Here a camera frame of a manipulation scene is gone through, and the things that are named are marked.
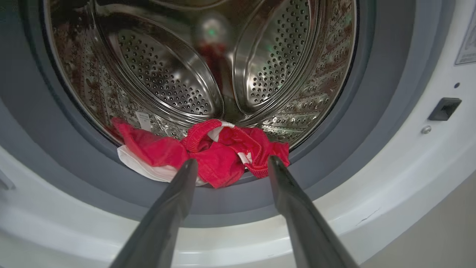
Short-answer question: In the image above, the white warning label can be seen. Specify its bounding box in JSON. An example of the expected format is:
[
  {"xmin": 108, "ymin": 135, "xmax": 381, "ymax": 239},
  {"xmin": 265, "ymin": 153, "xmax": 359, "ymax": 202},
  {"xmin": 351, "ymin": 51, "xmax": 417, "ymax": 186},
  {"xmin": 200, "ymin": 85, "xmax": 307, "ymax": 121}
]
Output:
[{"xmin": 454, "ymin": 7, "xmax": 476, "ymax": 66}]

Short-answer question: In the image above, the black door latch slot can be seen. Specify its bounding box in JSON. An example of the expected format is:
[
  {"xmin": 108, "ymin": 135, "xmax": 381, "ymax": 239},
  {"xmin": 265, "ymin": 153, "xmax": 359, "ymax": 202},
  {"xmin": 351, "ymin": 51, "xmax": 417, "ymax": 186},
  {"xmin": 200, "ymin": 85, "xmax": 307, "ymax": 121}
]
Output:
[{"xmin": 428, "ymin": 98, "xmax": 462, "ymax": 121}]

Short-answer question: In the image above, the white washing machine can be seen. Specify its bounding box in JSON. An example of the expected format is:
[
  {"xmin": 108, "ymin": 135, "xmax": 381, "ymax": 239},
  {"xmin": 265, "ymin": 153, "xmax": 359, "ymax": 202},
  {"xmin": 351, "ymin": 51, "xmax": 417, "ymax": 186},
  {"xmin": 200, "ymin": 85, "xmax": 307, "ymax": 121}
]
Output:
[{"xmin": 0, "ymin": 0, "xmax": 476, "ymax": 268}]

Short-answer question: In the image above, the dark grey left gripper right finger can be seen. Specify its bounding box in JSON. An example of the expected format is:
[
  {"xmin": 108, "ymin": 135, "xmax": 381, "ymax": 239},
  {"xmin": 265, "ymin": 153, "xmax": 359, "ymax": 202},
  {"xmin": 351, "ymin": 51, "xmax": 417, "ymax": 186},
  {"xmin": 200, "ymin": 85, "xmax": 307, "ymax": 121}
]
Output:
[{"xmin": 267, "ymin": 156, "xmax": 360, "ymax": 268}]

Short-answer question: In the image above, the stainless steel washing machine drum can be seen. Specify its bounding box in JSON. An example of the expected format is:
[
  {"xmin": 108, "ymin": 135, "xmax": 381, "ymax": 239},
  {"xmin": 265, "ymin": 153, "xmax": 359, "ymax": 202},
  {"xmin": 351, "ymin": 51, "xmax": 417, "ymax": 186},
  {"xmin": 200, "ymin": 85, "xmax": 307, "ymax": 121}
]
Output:
[{"xmin": 43, "ymin": 0, "xmax": 358, "ymax": 149}]

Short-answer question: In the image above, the red garment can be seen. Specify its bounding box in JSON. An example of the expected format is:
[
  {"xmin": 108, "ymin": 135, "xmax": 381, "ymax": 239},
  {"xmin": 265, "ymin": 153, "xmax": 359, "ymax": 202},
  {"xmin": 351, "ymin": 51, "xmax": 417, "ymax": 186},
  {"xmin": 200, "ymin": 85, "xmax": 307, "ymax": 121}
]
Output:
[{"xmin": 112, "ymin": 117, "xmax": 290, "ymax": 188}]

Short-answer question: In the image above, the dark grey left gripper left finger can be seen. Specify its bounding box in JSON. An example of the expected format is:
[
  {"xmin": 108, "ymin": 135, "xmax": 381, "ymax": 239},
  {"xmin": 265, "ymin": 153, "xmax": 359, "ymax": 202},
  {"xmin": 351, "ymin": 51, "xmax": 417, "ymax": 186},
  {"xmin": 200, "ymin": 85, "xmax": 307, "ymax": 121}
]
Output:
[{"xmin": 110, "ymin": 158, "xmax": 199, "ymax": 268}]

